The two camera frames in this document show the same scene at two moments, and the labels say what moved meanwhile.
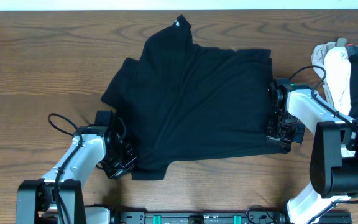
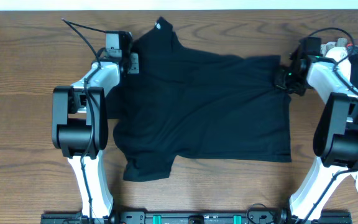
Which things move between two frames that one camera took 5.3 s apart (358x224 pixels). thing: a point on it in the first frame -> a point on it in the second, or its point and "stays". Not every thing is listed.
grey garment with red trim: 353,49 stays
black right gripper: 296,138 -> 279,81
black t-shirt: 183,101 stays
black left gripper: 124,157 -> 128,58
